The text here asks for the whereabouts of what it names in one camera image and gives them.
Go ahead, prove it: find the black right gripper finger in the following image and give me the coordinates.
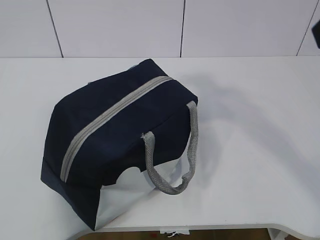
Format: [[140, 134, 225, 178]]
[[311, 21, 320, 48]]

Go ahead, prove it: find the navy blue lunch bag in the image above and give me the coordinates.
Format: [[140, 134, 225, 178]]
[[40, 59, 199, 230]]

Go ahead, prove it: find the white tape on table edge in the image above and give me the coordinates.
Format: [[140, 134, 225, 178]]
[[159, 229, 190, 238]]

